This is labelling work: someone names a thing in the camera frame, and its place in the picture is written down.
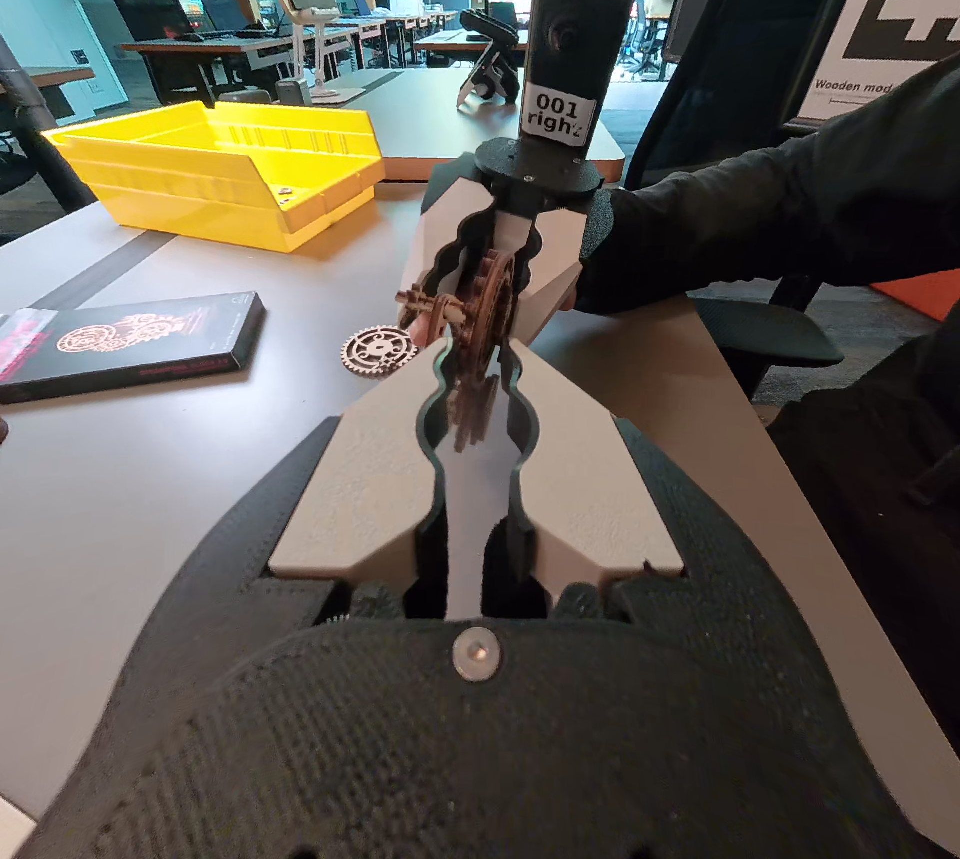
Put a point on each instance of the wooden gear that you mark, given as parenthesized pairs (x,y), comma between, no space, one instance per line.
(373,353)

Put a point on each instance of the orange object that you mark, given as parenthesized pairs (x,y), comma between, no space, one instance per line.
(922,293)

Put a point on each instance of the yellow plastic bin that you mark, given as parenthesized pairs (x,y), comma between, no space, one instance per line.
(225,214)

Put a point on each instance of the person's right forearm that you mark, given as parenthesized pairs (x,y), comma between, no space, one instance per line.
(787,214)

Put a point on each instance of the person's right hand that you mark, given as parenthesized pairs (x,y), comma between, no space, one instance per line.
(426,332)

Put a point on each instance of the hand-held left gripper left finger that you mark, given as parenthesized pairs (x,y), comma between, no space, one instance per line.
(352,491)

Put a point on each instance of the grey wood-edged background desk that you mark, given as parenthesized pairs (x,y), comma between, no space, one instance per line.
(420,116)

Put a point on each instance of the wooden gear clock assembly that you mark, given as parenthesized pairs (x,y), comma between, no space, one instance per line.
(487,304)

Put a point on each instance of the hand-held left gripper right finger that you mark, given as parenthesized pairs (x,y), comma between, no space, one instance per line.
(600,499)

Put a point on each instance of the black puzzle box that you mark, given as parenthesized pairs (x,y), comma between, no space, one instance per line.
(150,349)

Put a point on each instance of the white printed tag sign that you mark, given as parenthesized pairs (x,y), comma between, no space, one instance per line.
(862,79)

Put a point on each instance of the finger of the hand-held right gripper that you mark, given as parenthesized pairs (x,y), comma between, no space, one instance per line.
(559,259)
(442,236)

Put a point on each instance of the large punched wooden part sheet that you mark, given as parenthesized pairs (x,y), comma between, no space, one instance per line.
(11,829)

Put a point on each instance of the black office chair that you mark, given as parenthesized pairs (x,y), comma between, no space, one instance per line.
(750,49)

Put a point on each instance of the black white stand device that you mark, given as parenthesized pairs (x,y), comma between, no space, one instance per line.
(487,75)

